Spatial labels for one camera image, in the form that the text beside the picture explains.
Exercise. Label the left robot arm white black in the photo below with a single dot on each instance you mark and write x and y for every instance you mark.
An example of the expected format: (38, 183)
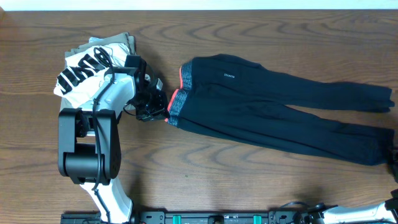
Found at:
(89, 148)

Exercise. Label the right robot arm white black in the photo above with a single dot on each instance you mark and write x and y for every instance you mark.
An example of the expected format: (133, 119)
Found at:
(384, 212)

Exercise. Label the light blue folded garment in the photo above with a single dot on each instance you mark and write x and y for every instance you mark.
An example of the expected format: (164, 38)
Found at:
(94, 39)

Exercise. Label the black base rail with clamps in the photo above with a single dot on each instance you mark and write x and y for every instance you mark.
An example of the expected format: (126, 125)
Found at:
(164, 217)

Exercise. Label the white shirt with black print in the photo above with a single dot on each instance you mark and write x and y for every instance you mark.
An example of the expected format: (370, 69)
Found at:
(84, 74)

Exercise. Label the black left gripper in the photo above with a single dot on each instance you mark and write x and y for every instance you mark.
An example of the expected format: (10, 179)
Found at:
(156, 109)

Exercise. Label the grey-beige folded garment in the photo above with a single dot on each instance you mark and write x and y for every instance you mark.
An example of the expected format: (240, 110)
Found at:
(100, 54)

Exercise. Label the black shorts with grey waistband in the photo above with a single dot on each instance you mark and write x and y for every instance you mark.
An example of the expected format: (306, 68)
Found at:
(228, 97)

